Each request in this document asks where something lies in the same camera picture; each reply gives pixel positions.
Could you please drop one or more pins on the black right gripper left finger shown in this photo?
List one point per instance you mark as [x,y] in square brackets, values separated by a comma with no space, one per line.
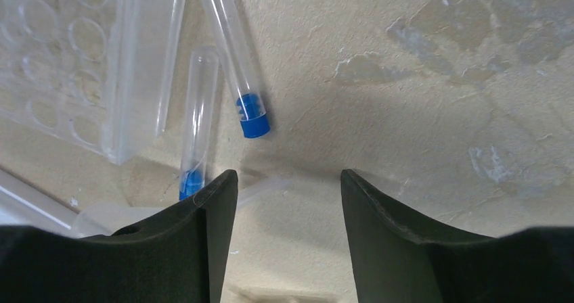
[176,255]

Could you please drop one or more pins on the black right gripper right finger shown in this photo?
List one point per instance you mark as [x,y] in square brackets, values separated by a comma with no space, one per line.
[401,255]

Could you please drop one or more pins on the blue-capped test tube angled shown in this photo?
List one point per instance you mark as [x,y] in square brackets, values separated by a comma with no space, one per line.
[238,66]

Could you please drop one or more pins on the blue-capped test tube beside rack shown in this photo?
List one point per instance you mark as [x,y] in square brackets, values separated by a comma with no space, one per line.
[203,80]

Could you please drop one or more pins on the clear plastic funnel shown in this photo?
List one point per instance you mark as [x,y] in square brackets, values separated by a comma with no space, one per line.
[23,205]

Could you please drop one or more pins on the clear test tube rack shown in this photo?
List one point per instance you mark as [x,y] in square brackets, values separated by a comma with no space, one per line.
[95,73]

